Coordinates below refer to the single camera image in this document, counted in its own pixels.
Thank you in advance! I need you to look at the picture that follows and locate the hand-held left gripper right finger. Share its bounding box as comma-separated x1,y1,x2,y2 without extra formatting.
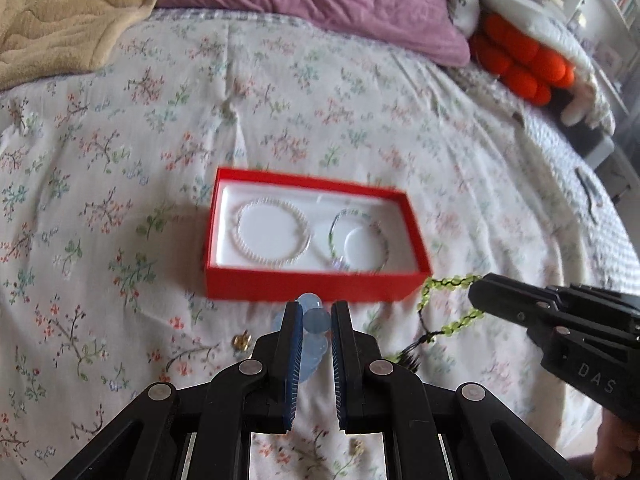
331,301,581,480

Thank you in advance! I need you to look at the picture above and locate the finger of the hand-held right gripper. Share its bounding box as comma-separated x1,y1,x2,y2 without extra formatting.
546,283,640,322
469,272,640,347

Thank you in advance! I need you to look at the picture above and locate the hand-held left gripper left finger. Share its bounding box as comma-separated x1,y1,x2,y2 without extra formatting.
50,301,304,480

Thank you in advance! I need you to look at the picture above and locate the light blue bead bracelet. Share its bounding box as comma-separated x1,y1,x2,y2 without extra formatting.
272,292,334,387

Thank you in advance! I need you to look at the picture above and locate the yellow-green bead bracelet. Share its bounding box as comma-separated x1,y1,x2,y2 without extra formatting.
387,273,484,367

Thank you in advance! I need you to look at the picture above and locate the red jewelry box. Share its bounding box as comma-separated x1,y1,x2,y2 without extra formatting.
204,166,434,303

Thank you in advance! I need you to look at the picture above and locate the person's right hand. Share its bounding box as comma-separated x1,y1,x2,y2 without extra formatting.
594,411,640,480

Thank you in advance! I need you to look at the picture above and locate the grey checked blanket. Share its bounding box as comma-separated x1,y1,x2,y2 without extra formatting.
450,62,640,286

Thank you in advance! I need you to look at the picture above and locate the dark grey box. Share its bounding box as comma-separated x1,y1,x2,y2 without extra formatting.
564,124,617,170

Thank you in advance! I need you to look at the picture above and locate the orange plush toy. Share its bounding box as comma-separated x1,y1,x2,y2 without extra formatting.
470,12,577,107

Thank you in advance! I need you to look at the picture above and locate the floral bed sheet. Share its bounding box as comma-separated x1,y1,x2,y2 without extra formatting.
0,7,640,480

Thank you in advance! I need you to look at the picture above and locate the beige quilted blanket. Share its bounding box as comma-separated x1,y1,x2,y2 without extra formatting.
0,0,187,92

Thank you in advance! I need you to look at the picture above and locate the green and purple bead bracelet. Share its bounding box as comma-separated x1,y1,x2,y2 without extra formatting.
327,208,390,274

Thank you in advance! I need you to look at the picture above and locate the white pearl bracelet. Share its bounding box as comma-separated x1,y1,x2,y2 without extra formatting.
232,198,314,267

